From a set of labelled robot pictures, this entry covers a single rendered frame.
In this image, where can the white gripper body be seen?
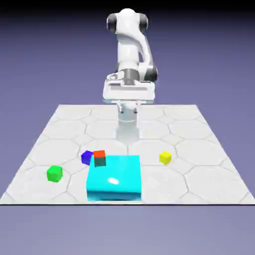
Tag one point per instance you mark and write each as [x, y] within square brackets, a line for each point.
[129, 93]

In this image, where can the small blue cube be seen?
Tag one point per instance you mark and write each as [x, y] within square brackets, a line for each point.
[86, 157]

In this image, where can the small green cube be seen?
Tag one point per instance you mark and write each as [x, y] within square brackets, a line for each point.
[54, 174]

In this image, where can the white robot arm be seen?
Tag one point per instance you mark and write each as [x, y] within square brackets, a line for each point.
[127, 29]

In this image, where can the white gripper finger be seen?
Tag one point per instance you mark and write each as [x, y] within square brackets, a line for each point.
[121, 108]
[136, 109]

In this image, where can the small red cube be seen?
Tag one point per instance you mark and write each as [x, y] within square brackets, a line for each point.
[99, 158]

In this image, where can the large cyan box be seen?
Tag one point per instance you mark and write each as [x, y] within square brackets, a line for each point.
[117, 179]

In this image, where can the small yellow cube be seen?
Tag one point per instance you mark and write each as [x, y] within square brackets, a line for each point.
[165, 158]

